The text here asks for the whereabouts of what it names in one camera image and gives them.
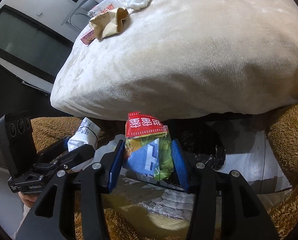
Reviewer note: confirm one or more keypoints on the patterned mattress edge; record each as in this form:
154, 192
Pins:
151, 210

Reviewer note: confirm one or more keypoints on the red green snack wrapper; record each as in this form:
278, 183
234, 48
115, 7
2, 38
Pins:
147, 147

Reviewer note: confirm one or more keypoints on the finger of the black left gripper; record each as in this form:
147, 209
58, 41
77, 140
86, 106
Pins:
73, 158

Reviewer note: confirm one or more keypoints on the person's left hand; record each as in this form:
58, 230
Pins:
29, 199

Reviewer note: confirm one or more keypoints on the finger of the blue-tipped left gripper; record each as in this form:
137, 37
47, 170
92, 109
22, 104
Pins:
55, 149

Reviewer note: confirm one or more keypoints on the pink snack wrapper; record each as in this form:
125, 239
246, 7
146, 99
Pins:
88, 37

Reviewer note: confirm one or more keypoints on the frosted glass black-framed door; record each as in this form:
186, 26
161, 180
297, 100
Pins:
31, 45

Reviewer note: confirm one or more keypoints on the crumpled brown paper bag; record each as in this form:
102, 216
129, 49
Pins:
108, 23

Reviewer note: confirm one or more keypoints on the white metal chair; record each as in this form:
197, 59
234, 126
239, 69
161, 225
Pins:
78, 18

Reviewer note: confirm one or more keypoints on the black trash bin with bag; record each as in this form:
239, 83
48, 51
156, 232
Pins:
199, 140

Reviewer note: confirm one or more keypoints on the white red snack packet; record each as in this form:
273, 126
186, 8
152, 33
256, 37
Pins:
104, 6

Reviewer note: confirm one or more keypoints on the cream plush bed blanket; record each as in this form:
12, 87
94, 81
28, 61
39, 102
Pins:
184, 59

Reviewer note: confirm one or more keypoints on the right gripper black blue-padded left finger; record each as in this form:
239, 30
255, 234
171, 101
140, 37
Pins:
52, 216

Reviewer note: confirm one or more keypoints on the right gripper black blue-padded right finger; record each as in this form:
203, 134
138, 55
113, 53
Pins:
243, 216

